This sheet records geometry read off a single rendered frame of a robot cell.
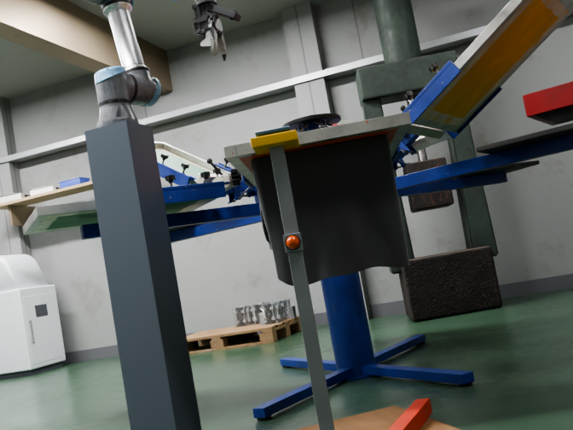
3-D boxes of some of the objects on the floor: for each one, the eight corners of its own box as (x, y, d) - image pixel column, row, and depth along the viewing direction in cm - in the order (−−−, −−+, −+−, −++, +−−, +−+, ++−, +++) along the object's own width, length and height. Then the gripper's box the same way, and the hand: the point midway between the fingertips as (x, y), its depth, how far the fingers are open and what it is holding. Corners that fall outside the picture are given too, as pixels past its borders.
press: (408, 314, 619) (351, 20, 641) (511, 299, 587) (448, -9, 610) (390, 326, 548) (327, -5, 571) (506, 310, 517) (435, -40, 539)
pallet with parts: (304, 329, 654) (298, 296, 657) (278, 342, 580) (271, 304, 583) (199, 345, 689) (194, 313, 692) (162, 358, 615) (156, 323, 618)
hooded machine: (69, 364, 738) (52, 248, 748) (33, 375, 684) (15, 250, 694) (20, 372, 758) (4, 258, 768) (-18, 382, 703) (-35, 261, 714)
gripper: (202, 11, 252) (211, 66, 250) (184, -1, 239) (194, 58, 237) (222, 5, 249) (233, 61, 247) (206, -8, 236) (217, 51, 234)
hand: (221, 55), depth 241 cm, fingers open, 7 cm apart
